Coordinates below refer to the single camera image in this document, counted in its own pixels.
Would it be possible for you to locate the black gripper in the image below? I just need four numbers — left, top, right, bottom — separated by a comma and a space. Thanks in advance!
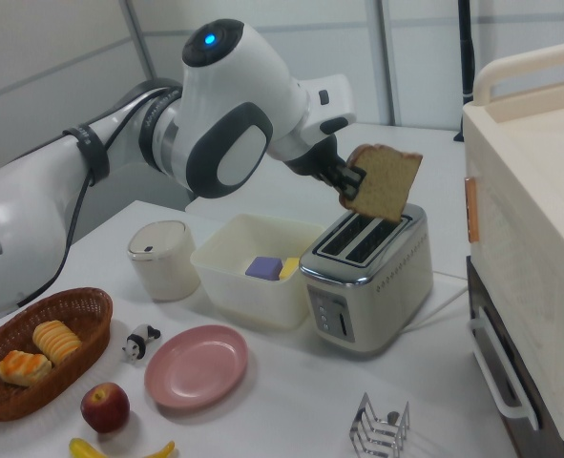
283, 134, 367, 201

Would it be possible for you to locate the bread slice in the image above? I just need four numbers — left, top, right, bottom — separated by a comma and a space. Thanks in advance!
337, 143, 424, 224

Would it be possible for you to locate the cream and chrome toaster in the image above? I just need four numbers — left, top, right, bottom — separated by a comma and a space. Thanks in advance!
299, 202, 434, 358

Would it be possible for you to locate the striped yellow bread roll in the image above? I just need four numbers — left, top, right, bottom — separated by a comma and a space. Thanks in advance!
31, 320, 83, 366

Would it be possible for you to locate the yellow cube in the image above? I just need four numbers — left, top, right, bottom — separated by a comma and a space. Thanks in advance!
279, 257, 302, 281

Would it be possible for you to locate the purple cube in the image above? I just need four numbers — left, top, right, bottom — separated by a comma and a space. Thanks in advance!
244, 256, 283, 281

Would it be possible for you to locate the white plastic container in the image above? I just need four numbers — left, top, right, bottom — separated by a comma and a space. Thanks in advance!
189, 213, 326, 331

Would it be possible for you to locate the black vertical pole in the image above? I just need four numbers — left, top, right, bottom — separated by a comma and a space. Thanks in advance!
454, 0, 477, 142

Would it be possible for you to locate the cream plastic cabinet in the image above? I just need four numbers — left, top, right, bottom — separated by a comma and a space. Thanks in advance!
461, 41, 564, 449

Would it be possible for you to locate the small cream trash bin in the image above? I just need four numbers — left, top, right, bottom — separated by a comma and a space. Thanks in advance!
127, 219, 201, 302

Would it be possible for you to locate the pink plate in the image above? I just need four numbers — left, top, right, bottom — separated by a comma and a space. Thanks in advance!
143, 324, 249, 410

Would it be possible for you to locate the metal toast rack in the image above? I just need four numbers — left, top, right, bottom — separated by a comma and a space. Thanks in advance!
348, 392, 411, 454

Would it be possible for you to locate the panda figurine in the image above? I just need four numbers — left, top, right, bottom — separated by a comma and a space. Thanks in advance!
121, 323, 162, 362

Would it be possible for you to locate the brown wicker basket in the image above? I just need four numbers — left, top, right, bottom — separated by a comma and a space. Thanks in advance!
0, 286, 115, 423

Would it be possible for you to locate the red apple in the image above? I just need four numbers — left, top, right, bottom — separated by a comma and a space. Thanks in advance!
80, 382, 132, 434

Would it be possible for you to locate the yellow banana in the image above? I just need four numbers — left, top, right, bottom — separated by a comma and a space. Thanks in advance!
68, 437, 176, 458

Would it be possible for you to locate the orange glazed pastry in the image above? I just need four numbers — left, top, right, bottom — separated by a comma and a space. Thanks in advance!
0, 350, 53, 387

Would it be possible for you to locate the white toaster cord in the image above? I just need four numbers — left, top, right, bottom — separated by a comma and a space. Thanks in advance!
395, 284, 469, 336

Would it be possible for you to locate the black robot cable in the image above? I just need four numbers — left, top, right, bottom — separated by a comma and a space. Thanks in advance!
4, 85, 183, 309

